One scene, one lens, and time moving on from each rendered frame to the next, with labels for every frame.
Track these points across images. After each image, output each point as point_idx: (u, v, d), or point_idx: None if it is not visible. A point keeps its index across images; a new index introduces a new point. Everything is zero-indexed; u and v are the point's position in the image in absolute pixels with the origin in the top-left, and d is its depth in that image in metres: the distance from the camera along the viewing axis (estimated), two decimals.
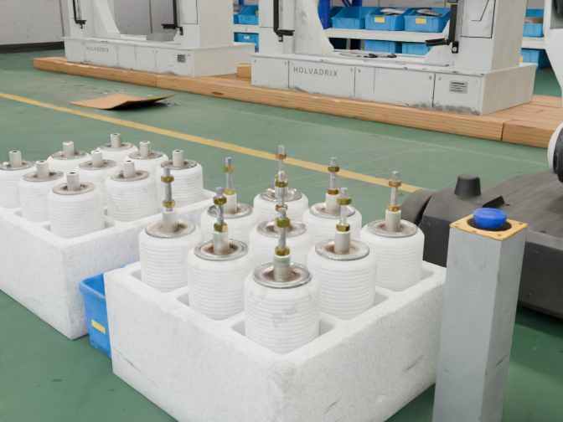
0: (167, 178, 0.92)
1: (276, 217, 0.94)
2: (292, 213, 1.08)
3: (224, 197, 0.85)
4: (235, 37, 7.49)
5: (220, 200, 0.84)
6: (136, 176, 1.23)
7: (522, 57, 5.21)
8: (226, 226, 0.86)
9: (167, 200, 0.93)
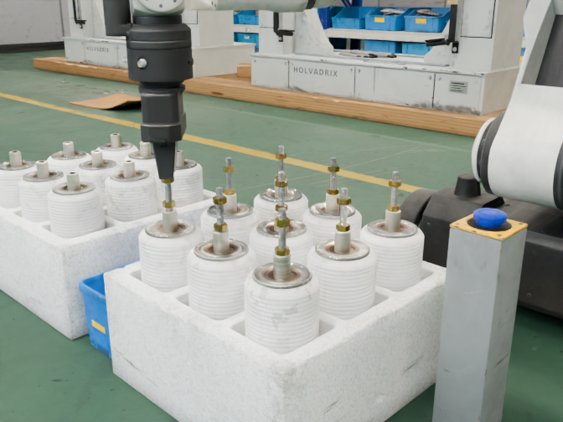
0: (173, 176, 0.93)
1: (276, 217, 0.94)
2: (292, 213, 1.08)
3: (224, 197, 0.85)
4: (235, 37, 7.49)
5: (220, 200, 0.84)
6: (136, 176, 1.23)
7: (522, 57, 5.21)
8: (226, 226, 0.86)
9: (172, 199, 0.94)
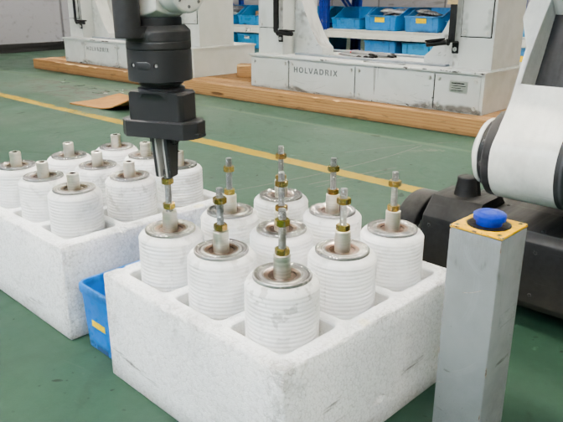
0: (165, 180, 0.92)
1: (276, 217, 0.94)
2: (292, 213, 1.08)
3: (224, 197, 0.85)
4: (235, 37, 7.49)
5: (220, 200, 0.84)
6: (136, 176, 1.23)
7: (522, 57, 5.21)
8: (226, 226, 0.86)
9: (166, 202, 0.93)
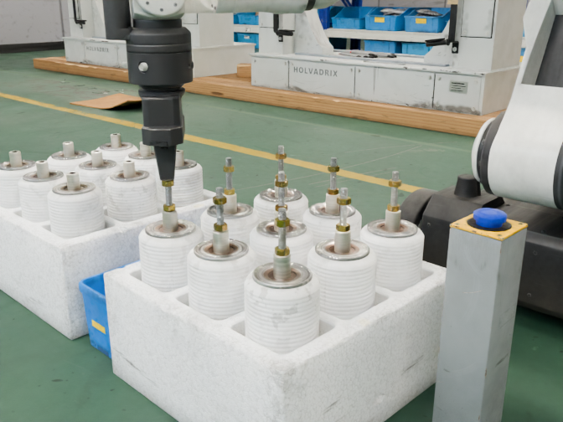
0: (164, 182, 0.92)
1: (276, 217, 0.94)
2: (292, 213, 1.08)
3: (224, 197, 0.85)
4: (235, 37, 7.49)
5: (220, 200, 0.84)
6: (136, 176, 1.23)
7: (522, 57, 5.21)
8: (226, 226, 0.86)
9: (166, 203, 0.93)
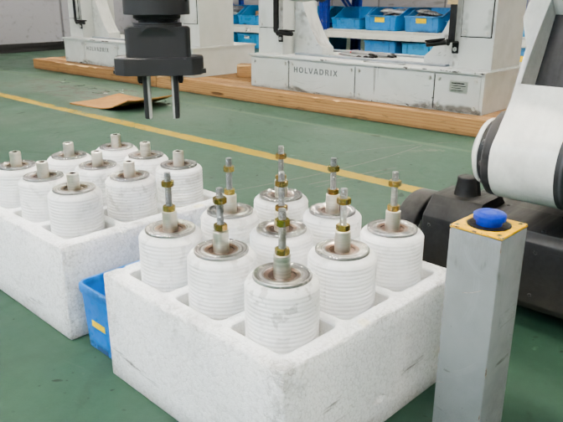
0: (169, 182, 0.92)
1: (276, 217, 0.94)
2: (292, 213, 1.08)
3: (224, 197, 0.85)
4: (235, 37, 7.49)
5: (220, 200, 0.84)
6: (136, 176, 1.23)
7: (522, 57, 5.21)
8: (226, 226, 0.86)
9: (168, 204, 0.93)
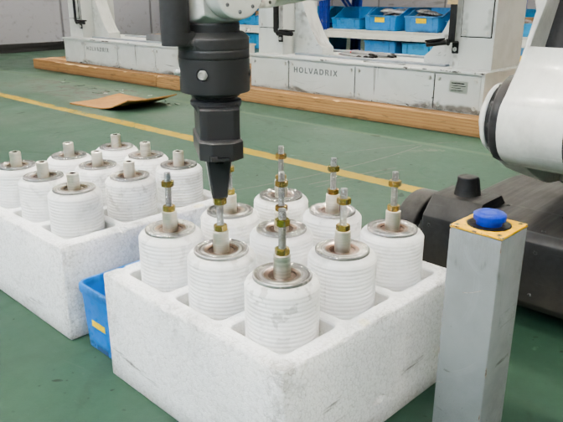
0: (169, 182, 0.92)
1: (276, 217, 0.94)
2: (292, 213, 1.08)
3: None
4: None
5: (224, 198, 0.85)
6: (136, 176, 1.23)
7: (522, 57, 5.21)
8: None
9: (168, 204, 0.93)
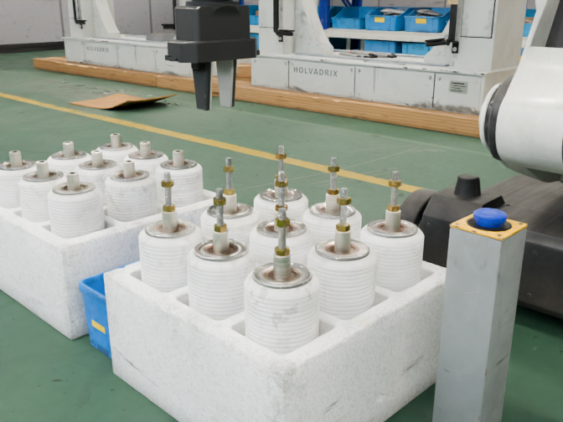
0: (169, 182, 0.92)
1: (276, 217, 0.94)
2: (292, 213, 1.08)
3: (223, 197, 0.85)
4: None
5: (224, 200, 0.84)
6: (136, 176, 1.23)
7: (522, 57, 5.21)
8: (226, 225, 0.86)
9: (168, 204, 0.93)
